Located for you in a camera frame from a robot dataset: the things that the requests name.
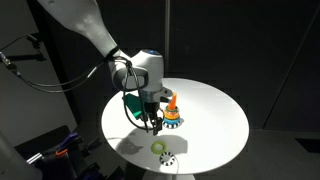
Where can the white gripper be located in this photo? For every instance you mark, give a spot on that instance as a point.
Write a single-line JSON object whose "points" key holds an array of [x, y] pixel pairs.
{"points": [[153, 96]]}

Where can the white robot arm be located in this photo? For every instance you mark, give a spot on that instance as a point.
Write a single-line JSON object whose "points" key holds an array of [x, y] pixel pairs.
{"points": [[83, 20]]}

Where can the grey vertical pole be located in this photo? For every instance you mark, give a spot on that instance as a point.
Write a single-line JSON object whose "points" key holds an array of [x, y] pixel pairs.
{"points": [[167, 40]]}

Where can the black perforated board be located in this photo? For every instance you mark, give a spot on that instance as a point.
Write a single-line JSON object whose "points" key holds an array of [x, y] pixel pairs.
{"points": [[76, 163]]}

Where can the purple clamp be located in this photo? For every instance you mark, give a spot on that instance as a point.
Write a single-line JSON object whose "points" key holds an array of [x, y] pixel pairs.
{"points": [[68, 140]]}

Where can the orange clip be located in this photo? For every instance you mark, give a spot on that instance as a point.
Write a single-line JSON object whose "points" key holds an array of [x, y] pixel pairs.
{"points": [[61, 152]]}

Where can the silver metal bar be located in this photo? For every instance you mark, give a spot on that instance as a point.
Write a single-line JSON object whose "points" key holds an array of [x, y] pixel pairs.
{"points": [[34, 158]]}

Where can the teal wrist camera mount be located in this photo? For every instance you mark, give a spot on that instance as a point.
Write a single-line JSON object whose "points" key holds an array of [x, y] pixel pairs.
{"points": [[133, 105]]}

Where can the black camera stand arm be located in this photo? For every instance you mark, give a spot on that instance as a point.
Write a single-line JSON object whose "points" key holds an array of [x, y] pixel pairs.
{"points": [[23, 57]]}

